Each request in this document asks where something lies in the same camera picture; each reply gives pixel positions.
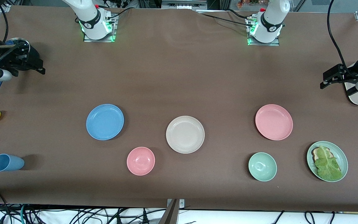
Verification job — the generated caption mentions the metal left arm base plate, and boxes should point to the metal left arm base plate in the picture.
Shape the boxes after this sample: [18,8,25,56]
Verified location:
[246,17,280,47]

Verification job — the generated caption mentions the blue plate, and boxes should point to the blue plate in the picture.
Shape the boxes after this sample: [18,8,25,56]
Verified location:
[86,104,125,141]

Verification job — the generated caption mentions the black base cable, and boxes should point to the black base cable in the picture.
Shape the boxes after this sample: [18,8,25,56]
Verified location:
[224,8,250,21]
[198,12,251,28]
[107,7,136,20]

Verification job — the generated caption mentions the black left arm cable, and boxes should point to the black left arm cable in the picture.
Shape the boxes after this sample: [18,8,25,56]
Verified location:
[327,0,354,78]

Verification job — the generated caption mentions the blue plastic cup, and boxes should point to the blue plastic cup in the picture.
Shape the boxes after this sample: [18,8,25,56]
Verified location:
[0,154,25,172]

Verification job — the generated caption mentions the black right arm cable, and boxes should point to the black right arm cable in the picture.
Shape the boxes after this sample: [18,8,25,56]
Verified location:
[0,4,27,75]

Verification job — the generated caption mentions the pink plate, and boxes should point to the pink plate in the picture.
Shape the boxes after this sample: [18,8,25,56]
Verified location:
[255,104,293,141]

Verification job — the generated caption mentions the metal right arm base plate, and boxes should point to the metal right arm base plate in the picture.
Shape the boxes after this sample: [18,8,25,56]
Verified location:
[83,14,117,43]

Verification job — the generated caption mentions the glass lid blue knob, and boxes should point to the glass lid blue knob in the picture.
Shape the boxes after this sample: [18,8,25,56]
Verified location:
[6,37,30,55]

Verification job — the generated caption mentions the small green bowl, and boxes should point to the small green bowl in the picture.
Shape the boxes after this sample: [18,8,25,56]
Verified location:
[248,152,277,182]

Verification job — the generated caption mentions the toast slice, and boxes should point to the toast slice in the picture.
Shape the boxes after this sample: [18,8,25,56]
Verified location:
[311,147,332,163]

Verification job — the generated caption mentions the green cable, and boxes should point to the green cable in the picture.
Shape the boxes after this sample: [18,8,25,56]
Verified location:
[19,205,28,224]

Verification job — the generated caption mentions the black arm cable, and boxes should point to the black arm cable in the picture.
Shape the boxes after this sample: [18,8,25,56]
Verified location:
[0,4,27,75]
[327,0,354,78]

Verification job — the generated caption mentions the grey slanted post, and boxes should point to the grey slanted post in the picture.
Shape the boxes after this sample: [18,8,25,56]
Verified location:
[158,199,180,224]

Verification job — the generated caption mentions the brown table cloth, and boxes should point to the brown table cloth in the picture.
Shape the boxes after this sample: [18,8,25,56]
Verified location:
[0,6,358,212]

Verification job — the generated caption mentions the small pink bowl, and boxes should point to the small pink bowl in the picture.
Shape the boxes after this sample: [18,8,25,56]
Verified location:
[126,147,155,176]

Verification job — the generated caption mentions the grey metal bracket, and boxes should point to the grey metal bracket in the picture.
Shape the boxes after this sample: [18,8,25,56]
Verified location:
[167,198,186,208]

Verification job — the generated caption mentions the orange artificial flowers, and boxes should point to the orange artificial flowers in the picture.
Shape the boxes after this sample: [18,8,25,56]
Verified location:
[236,0,270,9]

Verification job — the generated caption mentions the green lettuce leaf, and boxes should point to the green lettuce leaf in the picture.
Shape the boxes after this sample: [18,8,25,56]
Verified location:
[314,145,342,181]

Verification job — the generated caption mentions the green plate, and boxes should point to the green plate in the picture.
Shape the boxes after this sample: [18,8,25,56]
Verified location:
[306,141,349,183]

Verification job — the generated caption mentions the beige plate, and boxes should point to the beige plate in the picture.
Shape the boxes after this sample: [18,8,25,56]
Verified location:
[166,116,205,154]

